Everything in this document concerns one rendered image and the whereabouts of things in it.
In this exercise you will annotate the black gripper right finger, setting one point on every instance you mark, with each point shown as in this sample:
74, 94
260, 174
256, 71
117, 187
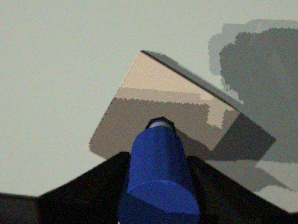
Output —
223, 201

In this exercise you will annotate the blue cylinder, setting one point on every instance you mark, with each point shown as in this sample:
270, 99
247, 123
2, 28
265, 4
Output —
157, 187

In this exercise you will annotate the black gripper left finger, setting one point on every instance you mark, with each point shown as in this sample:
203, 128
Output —
91, 198

